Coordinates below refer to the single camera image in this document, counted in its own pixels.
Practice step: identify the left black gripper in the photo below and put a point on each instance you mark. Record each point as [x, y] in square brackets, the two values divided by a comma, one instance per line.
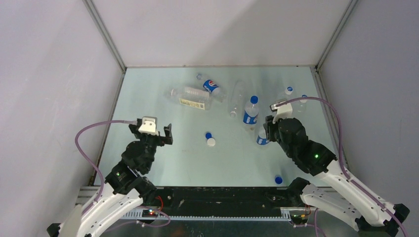
[167, 139]

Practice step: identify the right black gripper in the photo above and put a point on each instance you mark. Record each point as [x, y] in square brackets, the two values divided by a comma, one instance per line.
[269, 127]

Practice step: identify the blue label pepsi bottle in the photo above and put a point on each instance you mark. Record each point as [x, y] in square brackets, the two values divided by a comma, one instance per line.
[251, 112]

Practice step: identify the small blue label bottle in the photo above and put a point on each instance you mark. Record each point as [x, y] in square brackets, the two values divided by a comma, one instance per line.
[261, 138]

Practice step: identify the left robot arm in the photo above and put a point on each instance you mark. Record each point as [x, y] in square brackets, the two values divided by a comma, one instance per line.
[123, 189]

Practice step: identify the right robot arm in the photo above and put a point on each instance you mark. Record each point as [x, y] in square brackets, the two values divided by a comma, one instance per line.
[360, 208]

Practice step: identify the capped clear bottle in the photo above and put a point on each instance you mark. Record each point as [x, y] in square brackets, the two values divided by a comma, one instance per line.
[285, 95]
[300, 105]

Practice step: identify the clear unlabelled bottle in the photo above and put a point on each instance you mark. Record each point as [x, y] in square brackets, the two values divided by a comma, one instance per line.
[236, 99]

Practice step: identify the yellow label clear bottle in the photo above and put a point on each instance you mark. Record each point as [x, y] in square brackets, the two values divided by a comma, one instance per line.
[189, 96]

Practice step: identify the white bottle cap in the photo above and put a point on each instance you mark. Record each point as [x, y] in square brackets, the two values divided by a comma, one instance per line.
[211, 142]

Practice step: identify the pepsi logo bottle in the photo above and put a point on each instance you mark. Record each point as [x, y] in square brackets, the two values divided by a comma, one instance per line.
[211, 86]

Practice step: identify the left circuit board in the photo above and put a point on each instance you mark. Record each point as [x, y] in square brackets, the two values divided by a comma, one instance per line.
[148, 213]

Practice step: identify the circuit board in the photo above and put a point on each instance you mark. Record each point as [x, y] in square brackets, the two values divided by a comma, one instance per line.
[299, 220]
[148, 213]

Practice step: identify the right circuit board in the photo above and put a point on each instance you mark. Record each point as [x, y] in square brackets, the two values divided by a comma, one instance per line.
[299, 220]

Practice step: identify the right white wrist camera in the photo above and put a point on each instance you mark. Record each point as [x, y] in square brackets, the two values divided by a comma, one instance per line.
[281, 110]

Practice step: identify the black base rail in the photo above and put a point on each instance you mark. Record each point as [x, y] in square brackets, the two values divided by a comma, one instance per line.
[228, 202]

